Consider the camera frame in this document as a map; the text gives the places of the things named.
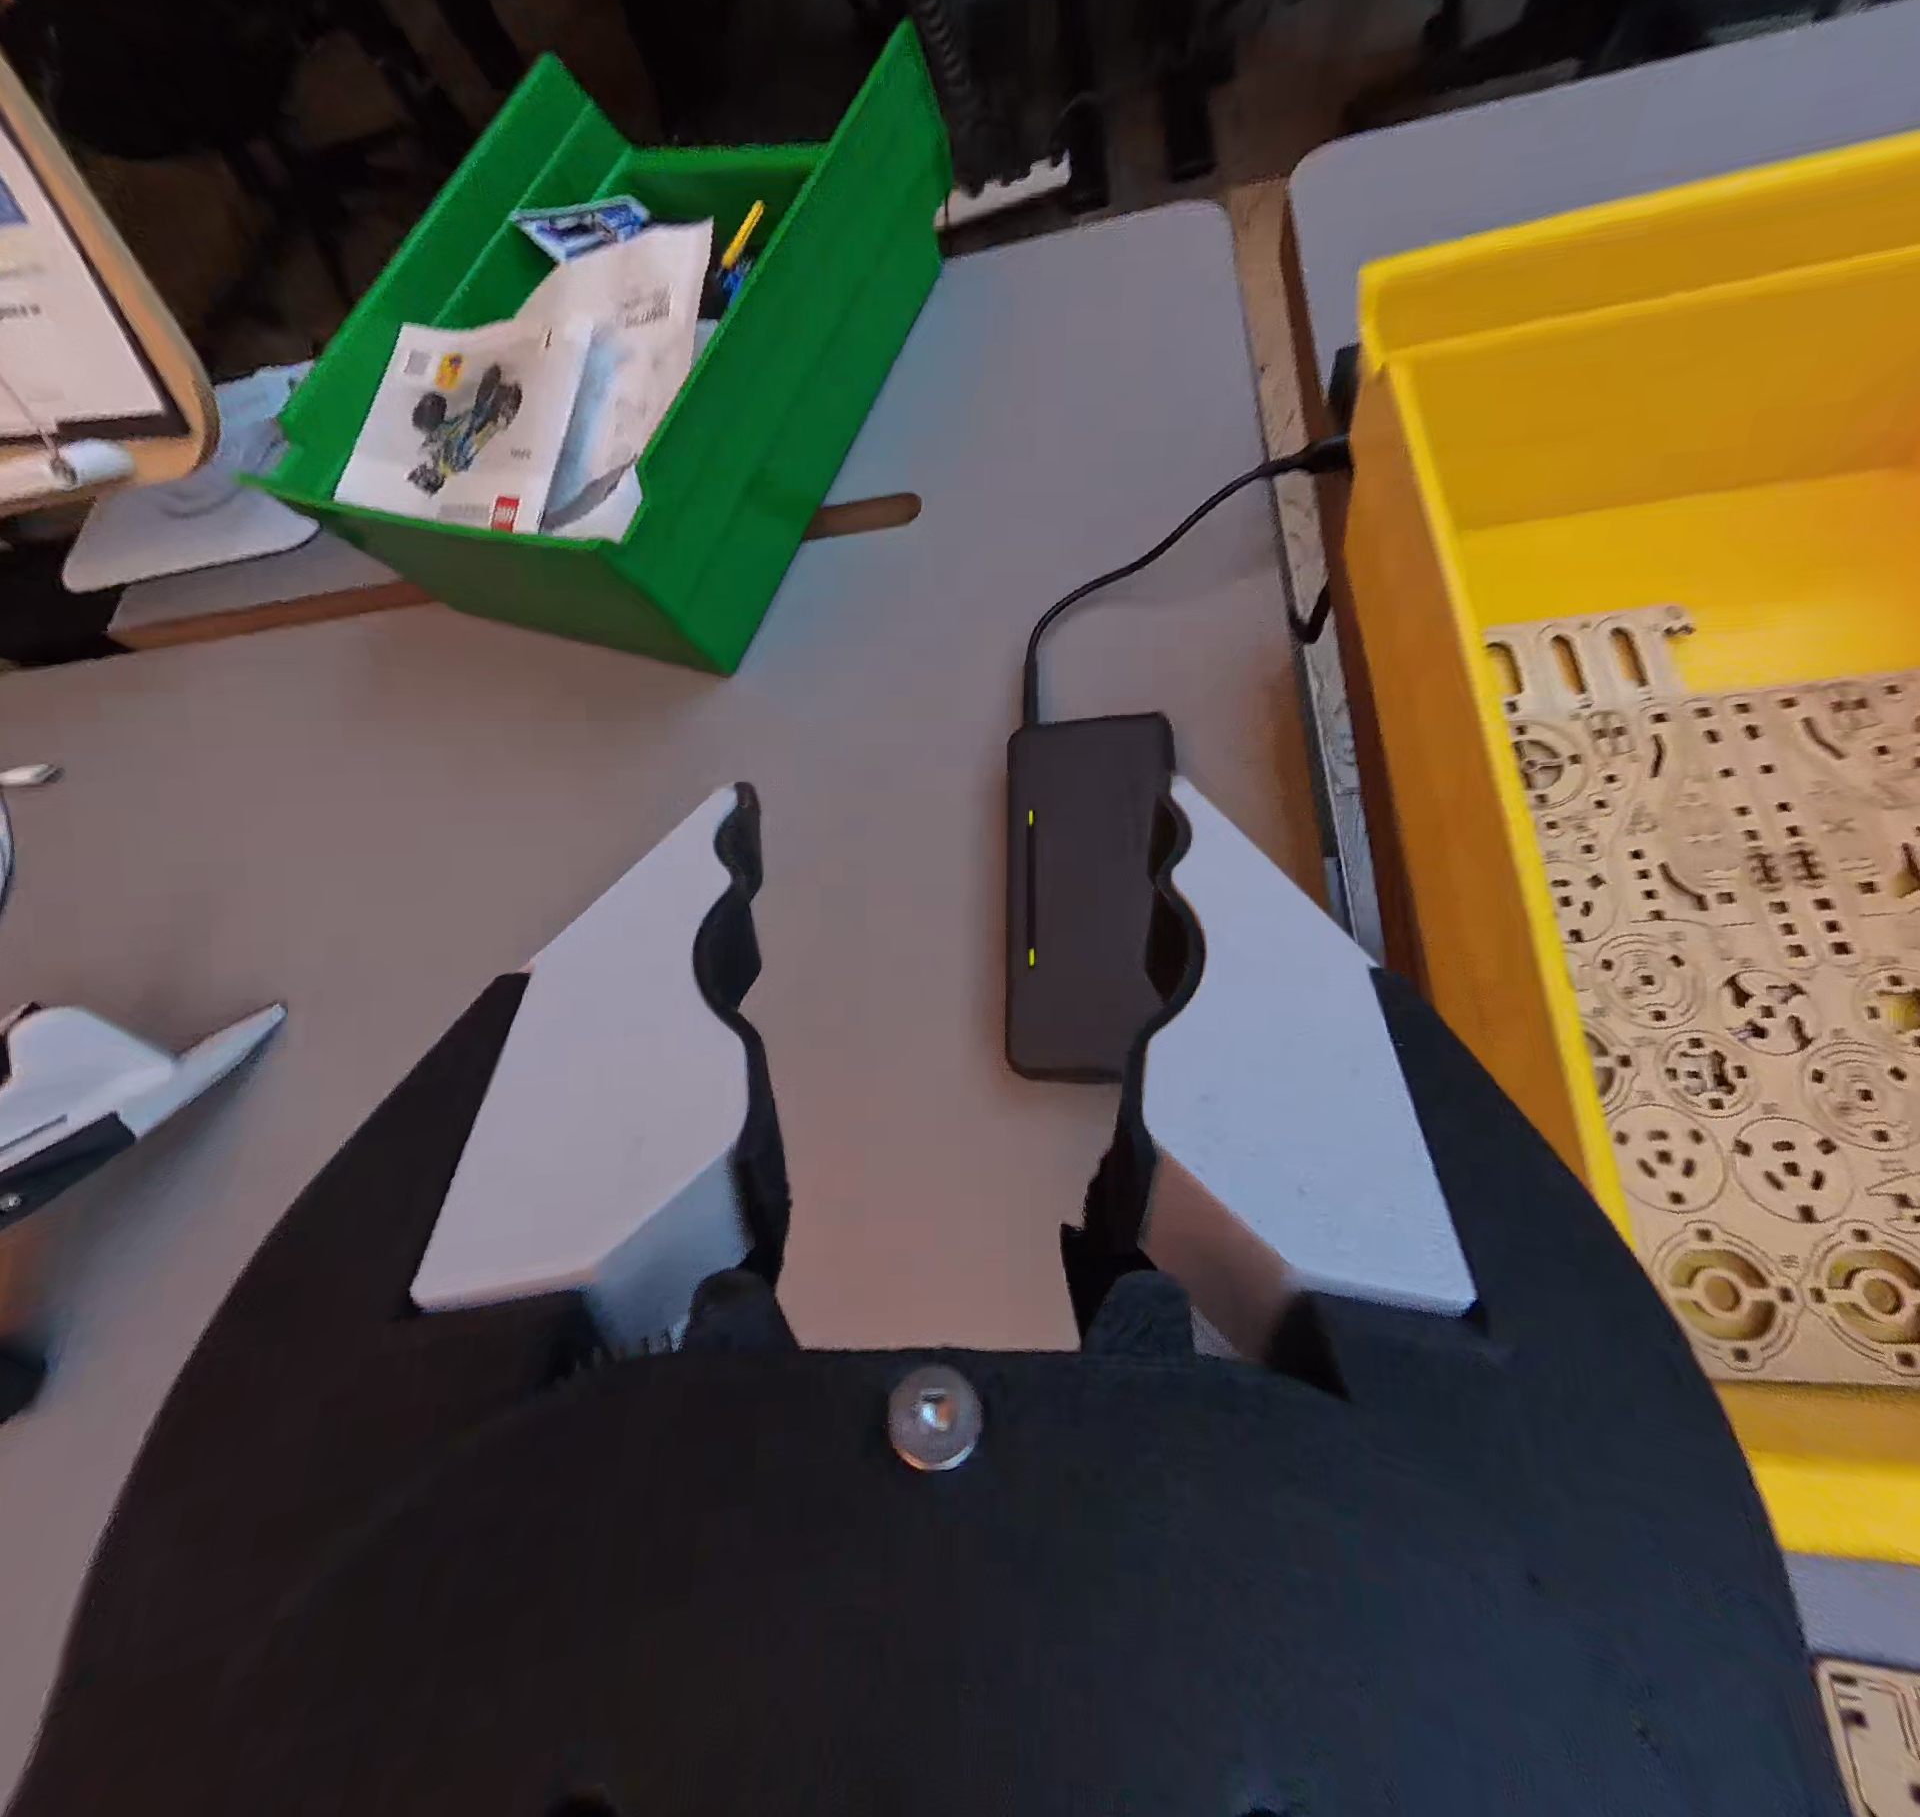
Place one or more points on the yellow and blue pen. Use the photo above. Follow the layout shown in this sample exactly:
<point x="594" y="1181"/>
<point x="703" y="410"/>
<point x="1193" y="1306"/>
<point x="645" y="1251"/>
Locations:
<point x="741" y="249"/>

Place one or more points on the white folded paper sheet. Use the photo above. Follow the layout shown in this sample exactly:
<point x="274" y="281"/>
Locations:
<point x="645" y="331"/>

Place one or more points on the white monitor stand base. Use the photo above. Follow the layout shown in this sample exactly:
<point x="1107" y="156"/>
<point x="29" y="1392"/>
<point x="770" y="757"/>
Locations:
<point x="179" y="531"/>

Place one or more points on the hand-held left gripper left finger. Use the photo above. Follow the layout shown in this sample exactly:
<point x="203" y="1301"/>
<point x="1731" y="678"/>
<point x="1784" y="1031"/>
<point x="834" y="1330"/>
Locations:
<point x="600" y="1094"/>

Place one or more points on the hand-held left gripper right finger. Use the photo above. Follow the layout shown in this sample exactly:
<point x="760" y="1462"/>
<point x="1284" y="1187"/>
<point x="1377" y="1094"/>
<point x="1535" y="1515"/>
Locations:
<point x="1293" y="1094"/>

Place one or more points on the yellow plastic bin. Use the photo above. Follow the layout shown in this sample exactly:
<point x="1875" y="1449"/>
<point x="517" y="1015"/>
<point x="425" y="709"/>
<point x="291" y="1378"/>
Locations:
<point x="1440" y="739"/>

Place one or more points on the black power adapter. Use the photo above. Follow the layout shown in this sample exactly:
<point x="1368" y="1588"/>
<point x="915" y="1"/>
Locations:
<point x="1078" y="890"/>

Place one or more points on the beige framed monitor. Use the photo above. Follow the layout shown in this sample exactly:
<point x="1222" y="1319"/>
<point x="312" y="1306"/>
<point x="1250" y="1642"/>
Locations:
<point x="78" y="331"/>

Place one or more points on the white power strip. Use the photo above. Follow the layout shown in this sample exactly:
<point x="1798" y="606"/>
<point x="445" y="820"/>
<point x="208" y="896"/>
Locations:
<point x="1002" y="192"/>

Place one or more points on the small blue printed packet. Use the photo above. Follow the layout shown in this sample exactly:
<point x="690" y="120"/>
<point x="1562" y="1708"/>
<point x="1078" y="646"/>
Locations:
<point x="579" y="228"/>

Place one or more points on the green plastic bin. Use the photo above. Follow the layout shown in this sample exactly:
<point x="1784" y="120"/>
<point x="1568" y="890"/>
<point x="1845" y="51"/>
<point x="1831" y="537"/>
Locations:
<point x="747" y="435"/>

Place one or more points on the white and black tool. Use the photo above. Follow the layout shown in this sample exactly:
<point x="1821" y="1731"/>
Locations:
<point x="86" y="1087"/>

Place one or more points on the laser-cut wooden parts sheet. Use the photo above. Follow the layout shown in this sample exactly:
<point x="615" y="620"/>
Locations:
<point x="1875" y="1742"/>
<point x="1725" y="943"/>

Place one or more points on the toy car instruction booklet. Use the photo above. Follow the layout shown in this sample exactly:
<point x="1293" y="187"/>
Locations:
<point x="445" y="425"/>

